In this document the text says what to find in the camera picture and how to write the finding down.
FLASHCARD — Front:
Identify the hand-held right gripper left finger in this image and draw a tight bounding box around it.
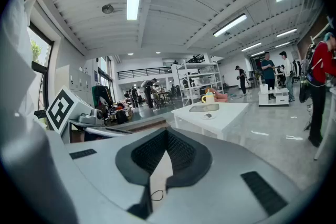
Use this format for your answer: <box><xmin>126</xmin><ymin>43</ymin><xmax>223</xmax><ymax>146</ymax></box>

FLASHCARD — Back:
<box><xmin>46</xmin><ymin>127</ymin><xmax>167</xmax><ymax>224</ymax></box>

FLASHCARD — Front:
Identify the pink soft chair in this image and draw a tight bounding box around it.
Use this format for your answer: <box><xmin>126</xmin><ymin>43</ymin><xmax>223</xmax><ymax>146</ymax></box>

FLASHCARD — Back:
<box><xmin>204</xmin><ymin>87</ymin><xmax>228</xmax><ymax>103</ymax></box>

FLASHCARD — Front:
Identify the person's white shirt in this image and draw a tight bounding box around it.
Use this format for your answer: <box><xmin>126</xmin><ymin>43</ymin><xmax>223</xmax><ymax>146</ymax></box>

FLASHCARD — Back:
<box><xmin>0</xmin><ymin>0</ymin><xmax>49</xmax><ymax>134</ymax></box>

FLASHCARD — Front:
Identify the black mezzanine railing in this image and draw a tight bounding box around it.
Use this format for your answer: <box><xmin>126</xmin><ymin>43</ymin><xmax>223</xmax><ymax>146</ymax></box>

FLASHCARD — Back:
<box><xmin>117</xmin><ymin>67</ymin><xmax>173</xmax><ymax>80</ymax></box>

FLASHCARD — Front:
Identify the white table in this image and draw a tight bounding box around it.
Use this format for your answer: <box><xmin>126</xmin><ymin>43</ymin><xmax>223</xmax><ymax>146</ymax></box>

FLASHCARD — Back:
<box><xmin>171</xmin><ymin>102</ymin><xmax>249</xmax><ymax>145</ymax></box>

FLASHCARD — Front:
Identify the pile of bags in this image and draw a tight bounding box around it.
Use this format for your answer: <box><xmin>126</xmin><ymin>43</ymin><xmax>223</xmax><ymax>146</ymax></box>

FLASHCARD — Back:
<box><xmin>104</xmin><ymin>103</ymin><xmax>134</xmax><ymax>124</ymax></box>

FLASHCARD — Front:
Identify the white locker cabinet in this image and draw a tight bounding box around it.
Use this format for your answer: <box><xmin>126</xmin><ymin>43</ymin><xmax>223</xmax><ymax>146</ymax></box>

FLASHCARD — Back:
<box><xmin>55</xmin><ymin>65</ymin><xmax>93</xmax><ymax>108</ymax></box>

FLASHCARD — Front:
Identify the potted green plant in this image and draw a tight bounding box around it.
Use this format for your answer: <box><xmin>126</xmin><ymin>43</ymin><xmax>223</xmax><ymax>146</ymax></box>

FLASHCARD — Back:
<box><xmin>254</xmin><ymin>69</ymin><xmax>264</xmax><ymax>86</ymax></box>

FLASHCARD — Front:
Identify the round ceiling dome device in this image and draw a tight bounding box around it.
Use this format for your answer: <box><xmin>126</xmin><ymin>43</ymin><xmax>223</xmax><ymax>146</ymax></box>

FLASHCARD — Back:
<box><xmin>101</xmin><ymin>3</ymin><xmax>115</xmax><ymax>15</ymax></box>

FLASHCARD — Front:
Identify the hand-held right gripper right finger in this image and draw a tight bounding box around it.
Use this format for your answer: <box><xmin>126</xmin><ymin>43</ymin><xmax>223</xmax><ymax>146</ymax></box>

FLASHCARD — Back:
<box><xmin>151</xmin><ymin>127</ymin><xmax>313</xmax><ymax>224</ymax></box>

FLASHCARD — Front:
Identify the cream sippy cup yellow handle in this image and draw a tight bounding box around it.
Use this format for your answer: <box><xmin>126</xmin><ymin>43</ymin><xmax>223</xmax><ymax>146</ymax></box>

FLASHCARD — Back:
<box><xmin>201</xmin><ymin>90</ymin><xmax>216</xmax><ymax>105</ymax></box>

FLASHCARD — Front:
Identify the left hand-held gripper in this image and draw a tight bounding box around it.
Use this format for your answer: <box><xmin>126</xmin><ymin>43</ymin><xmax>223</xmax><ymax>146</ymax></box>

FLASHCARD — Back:
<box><xmin>46</xmin><ymin>85</ymin><xmax>133</xmax><ymax>138</ymax></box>

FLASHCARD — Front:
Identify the grey rectangular tray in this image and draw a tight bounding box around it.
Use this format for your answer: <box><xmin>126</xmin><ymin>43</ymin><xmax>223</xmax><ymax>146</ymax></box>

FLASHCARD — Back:
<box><xmin>188</xmin><ymin>103</ymin><xmax>220</xmax><ymax>113</ymax></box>

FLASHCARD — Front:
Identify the large glass window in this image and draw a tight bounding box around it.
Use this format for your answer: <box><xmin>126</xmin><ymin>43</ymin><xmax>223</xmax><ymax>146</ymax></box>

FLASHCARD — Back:
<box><xmin>27</xmin><ymin>22</ymin><xmax>55</xmax><ymax>113</ymax></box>

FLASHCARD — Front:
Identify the white metal shelving unit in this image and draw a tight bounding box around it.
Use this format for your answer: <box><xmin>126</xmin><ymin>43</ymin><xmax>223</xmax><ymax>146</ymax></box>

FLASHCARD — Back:
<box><xmin>176</xmin><ymin>61</ymin><xmax>225</xmax><ymax>107</ymax></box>

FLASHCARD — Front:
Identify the white low cabinet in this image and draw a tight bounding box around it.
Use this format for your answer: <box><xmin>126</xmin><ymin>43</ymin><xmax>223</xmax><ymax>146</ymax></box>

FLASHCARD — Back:
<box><xmin>258</xmin><ymin>88</ymin><xmax>290</xmax><ymax>107</ymax></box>

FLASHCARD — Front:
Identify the clothes rack with dark garments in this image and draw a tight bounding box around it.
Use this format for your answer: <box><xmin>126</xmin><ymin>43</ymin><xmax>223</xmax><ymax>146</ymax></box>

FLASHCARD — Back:
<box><xmin>91</xmin><ymin>83</ymin><xmax>115</xmax><ymax>113</ymax></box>

